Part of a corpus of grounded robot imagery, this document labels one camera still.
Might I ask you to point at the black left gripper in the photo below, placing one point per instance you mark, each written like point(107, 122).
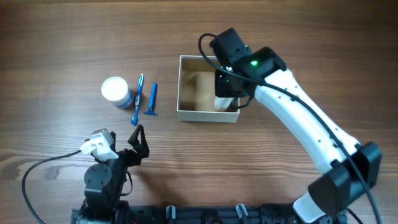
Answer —
point(141, 149)

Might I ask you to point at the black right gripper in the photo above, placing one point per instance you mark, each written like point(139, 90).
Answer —
point(219, 89)

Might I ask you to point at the white tube with gold cap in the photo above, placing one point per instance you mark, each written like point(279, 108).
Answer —
point(223, 104)

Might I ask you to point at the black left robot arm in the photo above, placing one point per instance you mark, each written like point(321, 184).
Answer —
point(104, 180)

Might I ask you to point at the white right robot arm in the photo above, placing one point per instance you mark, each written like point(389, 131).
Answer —
point(348, 169)

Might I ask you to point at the blue toothbrush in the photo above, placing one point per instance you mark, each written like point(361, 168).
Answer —
point(134, 119)

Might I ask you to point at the white cardboard box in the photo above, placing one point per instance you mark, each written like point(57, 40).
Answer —
point(196, 92)

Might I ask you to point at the blue razor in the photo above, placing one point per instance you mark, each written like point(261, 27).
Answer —
point(151, 107)

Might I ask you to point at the white round jar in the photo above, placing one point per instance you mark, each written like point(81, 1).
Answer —
point(116, 90)

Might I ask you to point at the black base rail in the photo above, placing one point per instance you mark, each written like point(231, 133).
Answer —
point(263, 214)

